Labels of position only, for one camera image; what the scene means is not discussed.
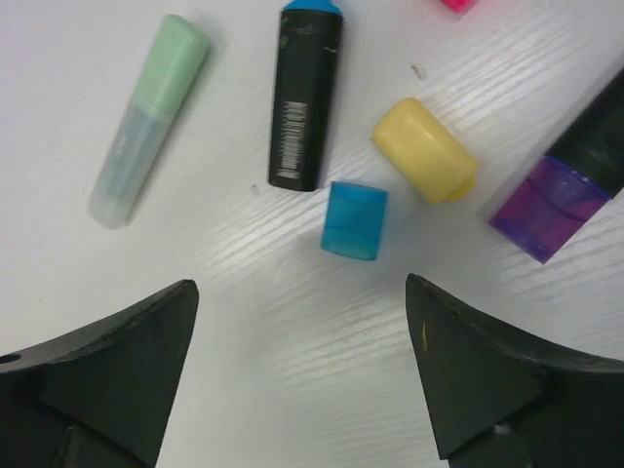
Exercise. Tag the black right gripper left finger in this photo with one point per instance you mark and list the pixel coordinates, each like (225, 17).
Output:
(102, 395)

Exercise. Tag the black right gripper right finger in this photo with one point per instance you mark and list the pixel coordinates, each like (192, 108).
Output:
(498, 396)

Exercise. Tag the blue highlighter cap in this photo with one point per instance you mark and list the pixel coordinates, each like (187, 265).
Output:
(354, 220)

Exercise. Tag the pastel yellow highlighter cap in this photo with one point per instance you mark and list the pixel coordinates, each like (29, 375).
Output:
(434, 162)

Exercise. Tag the pink highlighter cap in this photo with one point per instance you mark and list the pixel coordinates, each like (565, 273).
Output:
(459, 7)

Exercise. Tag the blue black highlighter body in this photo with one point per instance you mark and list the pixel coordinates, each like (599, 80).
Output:
(306, 64)

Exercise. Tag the purple cap black highlighter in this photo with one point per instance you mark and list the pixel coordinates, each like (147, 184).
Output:
(575, 178)

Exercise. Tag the pastel green highlighter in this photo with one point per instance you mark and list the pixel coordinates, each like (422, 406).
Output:
(175, 59)

